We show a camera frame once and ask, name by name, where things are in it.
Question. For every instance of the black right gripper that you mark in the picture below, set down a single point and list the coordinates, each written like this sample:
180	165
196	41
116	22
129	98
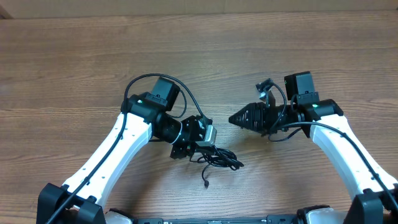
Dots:
259	115

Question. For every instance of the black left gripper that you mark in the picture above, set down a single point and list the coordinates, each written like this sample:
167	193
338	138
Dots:
189	134

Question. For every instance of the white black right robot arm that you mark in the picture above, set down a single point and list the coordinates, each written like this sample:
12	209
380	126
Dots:
372	190

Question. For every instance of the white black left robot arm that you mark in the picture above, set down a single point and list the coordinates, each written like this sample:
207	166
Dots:
82	197

